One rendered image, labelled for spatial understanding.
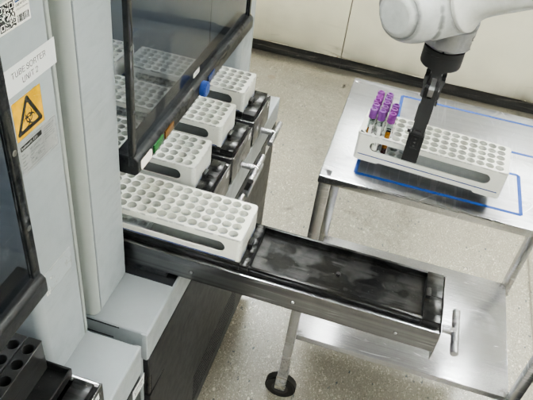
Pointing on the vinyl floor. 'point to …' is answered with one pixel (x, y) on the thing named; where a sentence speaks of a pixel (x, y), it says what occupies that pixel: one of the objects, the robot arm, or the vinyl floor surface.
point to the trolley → (354, 110)
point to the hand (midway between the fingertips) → (416, 137)
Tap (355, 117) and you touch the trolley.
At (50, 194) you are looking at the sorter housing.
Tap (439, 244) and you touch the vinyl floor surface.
